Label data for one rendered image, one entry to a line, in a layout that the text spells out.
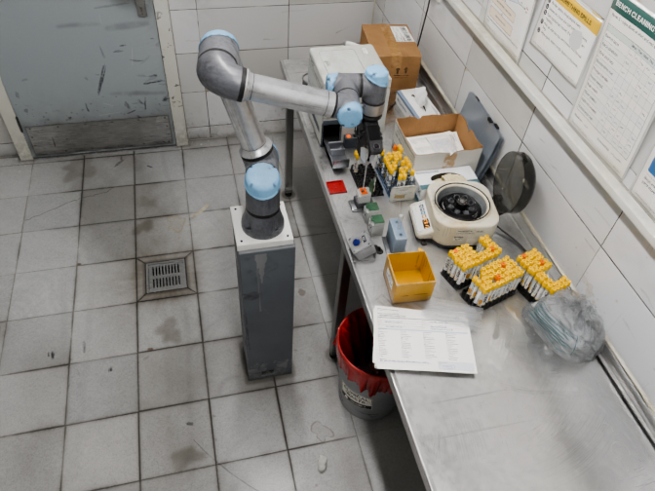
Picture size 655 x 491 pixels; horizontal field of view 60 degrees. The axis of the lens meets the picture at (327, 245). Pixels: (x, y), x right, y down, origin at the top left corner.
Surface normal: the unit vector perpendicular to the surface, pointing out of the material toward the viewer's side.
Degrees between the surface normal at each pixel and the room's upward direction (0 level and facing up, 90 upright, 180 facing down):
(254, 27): 90
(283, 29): 90
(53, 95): 90
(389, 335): 1
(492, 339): 0
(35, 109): 90
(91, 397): 0
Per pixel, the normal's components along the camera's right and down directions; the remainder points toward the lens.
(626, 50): -0.97, 0.18
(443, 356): 0.05, -0.68
